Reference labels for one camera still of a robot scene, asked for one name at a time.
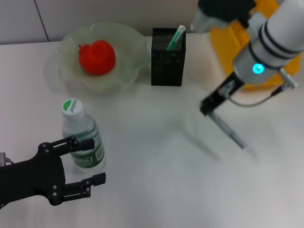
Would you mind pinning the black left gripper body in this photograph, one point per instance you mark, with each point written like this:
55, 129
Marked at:
35, 175

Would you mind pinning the clear green-label water bottle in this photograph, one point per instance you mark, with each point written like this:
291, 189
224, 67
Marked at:
83, 133

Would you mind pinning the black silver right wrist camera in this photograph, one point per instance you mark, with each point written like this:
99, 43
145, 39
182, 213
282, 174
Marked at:
221, 12

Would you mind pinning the black mesh pen holder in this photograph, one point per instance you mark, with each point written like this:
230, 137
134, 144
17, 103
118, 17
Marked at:
167, 69

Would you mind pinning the grey marker pen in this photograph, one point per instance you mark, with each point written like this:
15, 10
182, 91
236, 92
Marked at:
228, 130

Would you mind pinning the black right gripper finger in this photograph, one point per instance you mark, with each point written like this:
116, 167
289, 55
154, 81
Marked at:
204, 105
215, 105

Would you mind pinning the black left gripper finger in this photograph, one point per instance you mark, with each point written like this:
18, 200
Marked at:
88, 145
99, 179

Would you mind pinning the mint green pen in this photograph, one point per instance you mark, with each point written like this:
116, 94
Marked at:
174, 39

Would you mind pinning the yellow plastic bin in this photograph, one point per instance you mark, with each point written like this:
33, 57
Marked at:
225, 45

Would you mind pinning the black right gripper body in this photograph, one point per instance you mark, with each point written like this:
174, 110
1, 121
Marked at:
226, 90

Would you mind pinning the green glass fruit plate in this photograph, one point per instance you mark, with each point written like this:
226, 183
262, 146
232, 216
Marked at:
128, 69

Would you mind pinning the red tomato toy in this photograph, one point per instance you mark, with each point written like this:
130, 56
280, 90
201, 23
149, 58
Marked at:
97, 58

